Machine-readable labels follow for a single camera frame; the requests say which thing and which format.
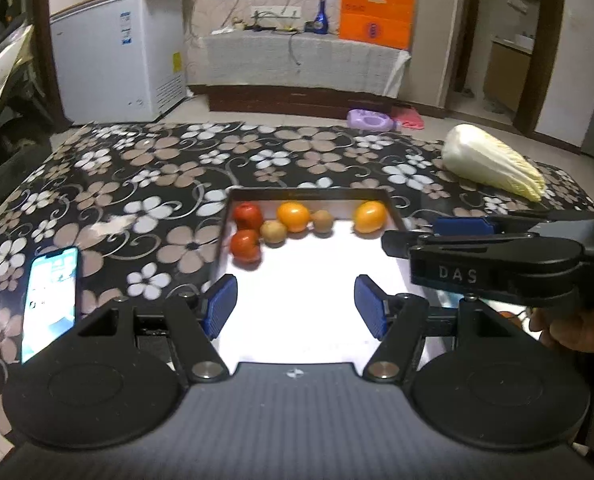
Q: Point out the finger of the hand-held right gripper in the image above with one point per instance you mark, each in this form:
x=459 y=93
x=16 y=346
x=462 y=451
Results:
x=462 y=226
x=477 y=247

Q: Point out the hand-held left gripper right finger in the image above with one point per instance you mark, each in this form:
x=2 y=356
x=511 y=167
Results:
x=369 y=306

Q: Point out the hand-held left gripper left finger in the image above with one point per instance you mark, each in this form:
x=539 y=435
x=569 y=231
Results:
x=219 y=306

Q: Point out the black rimmed white tray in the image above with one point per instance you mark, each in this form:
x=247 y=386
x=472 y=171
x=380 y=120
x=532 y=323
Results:
x=297 y=285

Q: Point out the red tomato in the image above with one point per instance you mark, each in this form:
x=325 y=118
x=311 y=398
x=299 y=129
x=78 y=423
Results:
x=245 y=247
x=247 y=216

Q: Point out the round orange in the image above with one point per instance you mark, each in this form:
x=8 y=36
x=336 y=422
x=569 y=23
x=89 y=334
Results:
x=293 y=216

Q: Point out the person's right hand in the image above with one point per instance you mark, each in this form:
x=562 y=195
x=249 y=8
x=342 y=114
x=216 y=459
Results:
x=577 y=331

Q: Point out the napa cabbage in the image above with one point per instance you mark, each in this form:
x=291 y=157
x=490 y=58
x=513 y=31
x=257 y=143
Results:
x=482 y=160

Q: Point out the oval orange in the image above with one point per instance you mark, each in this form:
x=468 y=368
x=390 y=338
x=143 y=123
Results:
x=370 y=217

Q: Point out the brown kiwi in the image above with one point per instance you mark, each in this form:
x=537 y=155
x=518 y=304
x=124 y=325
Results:
x=273 y=232
x=322 y=222

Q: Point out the pink cloth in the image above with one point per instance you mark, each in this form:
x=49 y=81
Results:
x=409 y=117

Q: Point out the purple plastic bottle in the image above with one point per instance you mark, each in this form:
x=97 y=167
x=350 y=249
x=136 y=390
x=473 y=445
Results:
x=369 y=120

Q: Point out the brown wooden cupboard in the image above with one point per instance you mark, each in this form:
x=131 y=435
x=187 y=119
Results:
x=507 y=77

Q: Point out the black floral tablecloth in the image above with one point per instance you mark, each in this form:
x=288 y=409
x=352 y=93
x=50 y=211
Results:
x=127 y=170

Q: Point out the smartphone with lit screen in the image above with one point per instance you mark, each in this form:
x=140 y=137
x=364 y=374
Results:
x=49 y=305

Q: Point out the white cabinet cloth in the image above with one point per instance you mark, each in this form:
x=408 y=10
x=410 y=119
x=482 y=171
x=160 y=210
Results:
x=337 y=65

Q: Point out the dark wooden tv cabinet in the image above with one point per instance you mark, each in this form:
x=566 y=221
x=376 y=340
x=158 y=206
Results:
x=287 y=102

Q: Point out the orange cardboard box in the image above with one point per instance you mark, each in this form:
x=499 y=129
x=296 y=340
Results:
x=374 y=15

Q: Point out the blue glass bottle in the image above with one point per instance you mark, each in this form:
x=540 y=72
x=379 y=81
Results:
x=321 y=20

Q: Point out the white chest freezer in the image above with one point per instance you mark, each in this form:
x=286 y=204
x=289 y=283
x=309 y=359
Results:
x=107 y=55

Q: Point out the white power strip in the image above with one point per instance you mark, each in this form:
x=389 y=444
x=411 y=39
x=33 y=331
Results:
x=274 y=12

